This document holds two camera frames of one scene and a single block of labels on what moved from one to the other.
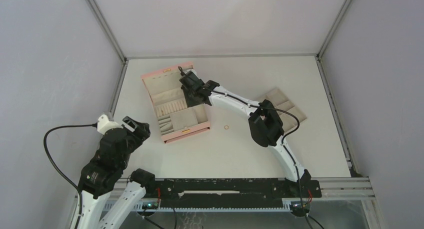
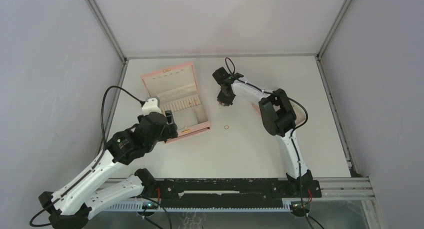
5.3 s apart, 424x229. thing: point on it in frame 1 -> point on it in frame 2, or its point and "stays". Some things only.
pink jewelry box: x=175 y=119 stays
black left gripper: x=141 y=132 -> x=170 y=130
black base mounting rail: x=233 y=192 stays
